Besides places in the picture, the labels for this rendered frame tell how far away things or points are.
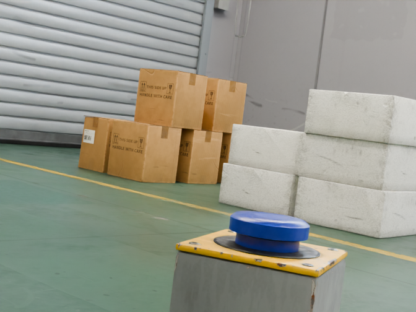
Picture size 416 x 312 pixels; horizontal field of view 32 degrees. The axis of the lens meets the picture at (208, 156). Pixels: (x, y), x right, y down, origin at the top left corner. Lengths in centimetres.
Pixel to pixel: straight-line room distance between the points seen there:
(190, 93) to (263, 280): 366
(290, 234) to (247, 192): 286
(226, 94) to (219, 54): 292
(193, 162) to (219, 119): 32
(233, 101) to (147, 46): 225
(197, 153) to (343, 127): 133
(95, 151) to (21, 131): 162
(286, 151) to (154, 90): 114
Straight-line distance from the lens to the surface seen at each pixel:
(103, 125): 412
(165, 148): 389
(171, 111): 391
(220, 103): 420
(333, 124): 296
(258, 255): 35
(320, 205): 297
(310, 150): 302
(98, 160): 414
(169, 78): 395
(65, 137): 594
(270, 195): 313
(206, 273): 35
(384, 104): 285
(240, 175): 324
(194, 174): 407
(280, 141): 313
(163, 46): 653
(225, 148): 431
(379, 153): 286
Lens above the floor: 38
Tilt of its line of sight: 3 degrees down
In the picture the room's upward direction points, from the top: 7 degrees clockwise
